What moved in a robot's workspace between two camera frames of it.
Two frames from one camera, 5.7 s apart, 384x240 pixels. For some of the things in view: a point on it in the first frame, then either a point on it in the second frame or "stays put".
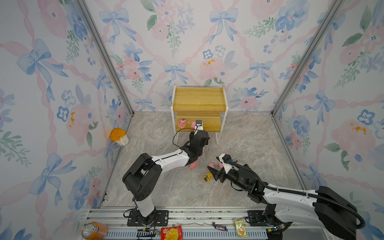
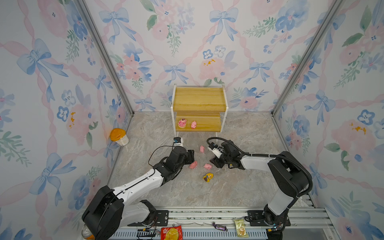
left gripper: [191, 137] → [189, 156]
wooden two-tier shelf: [209, 104] stays put
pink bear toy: [182, 123] stays put
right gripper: [216, 174] → [215, 161]
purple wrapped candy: [222, 228] stays put
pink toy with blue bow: [193, 165] stays put
